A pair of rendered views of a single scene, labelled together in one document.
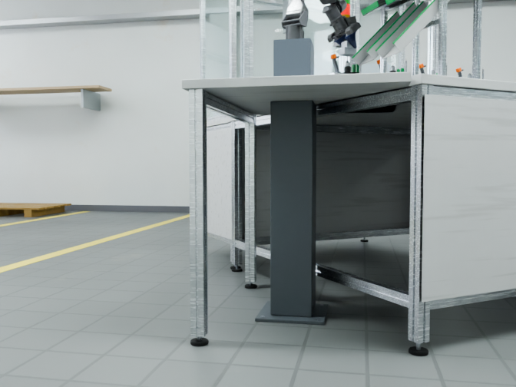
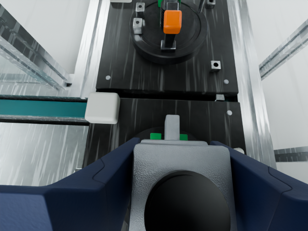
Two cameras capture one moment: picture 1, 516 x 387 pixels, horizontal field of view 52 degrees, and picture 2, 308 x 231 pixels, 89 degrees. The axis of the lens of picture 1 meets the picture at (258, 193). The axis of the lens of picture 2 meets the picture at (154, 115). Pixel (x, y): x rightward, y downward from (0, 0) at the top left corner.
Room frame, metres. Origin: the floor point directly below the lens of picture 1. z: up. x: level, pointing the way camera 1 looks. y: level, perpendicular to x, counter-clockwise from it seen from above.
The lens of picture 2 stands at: (2.39, -0.41, 1.21)
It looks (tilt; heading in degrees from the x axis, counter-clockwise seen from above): 73 degrees down; 300
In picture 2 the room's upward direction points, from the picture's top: 2 degrees counter-clockwise
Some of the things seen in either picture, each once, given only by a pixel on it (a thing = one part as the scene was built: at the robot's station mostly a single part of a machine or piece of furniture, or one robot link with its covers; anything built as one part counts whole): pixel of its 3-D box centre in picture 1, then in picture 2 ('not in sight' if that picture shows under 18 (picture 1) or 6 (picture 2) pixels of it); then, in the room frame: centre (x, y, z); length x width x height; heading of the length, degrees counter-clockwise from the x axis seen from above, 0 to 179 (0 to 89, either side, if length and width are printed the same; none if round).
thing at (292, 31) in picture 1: (295, 34); not in sight; (2.07, -0.14, 1.09); 0.07 x 0.07 x 0.06; 79
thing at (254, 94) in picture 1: (306, 98); not in sight; (2.06, -0.19, 0.84); 0.90 x 0.70 x 0.03; 169
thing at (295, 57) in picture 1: (294, 69); not in sight; (2.07, -0.14, 0.96); 0.14 x 0.14 x 0.20; 79
